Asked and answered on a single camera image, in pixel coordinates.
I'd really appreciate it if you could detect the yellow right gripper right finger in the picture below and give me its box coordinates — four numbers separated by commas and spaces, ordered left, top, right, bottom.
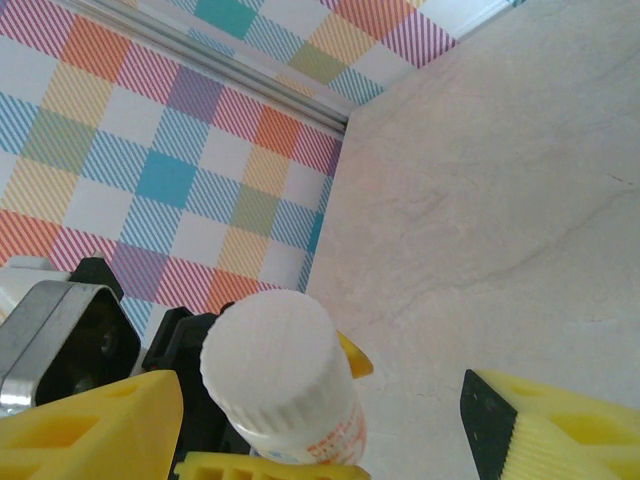
459, 368, 640, 480

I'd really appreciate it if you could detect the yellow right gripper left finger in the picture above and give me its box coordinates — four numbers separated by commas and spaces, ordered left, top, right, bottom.
0, 369, 184, 480

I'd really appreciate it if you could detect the white vitamin C bottle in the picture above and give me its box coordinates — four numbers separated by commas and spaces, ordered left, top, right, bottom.
198, 291, 370, 467

